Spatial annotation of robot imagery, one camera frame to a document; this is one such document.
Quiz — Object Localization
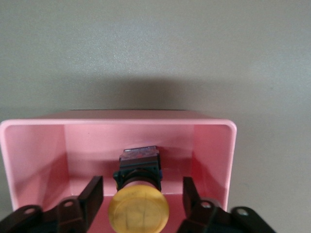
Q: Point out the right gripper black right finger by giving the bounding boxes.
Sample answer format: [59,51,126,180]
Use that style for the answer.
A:
[175,176,279,233]

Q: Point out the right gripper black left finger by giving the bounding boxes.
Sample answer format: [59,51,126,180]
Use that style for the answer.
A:
[0,175,104,233]

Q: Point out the yellow mushroom push button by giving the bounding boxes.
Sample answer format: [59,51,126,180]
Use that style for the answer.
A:
[108,145,170,233]

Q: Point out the pink plastic bin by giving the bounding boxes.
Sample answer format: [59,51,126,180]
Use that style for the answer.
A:
[0,110,238,233]

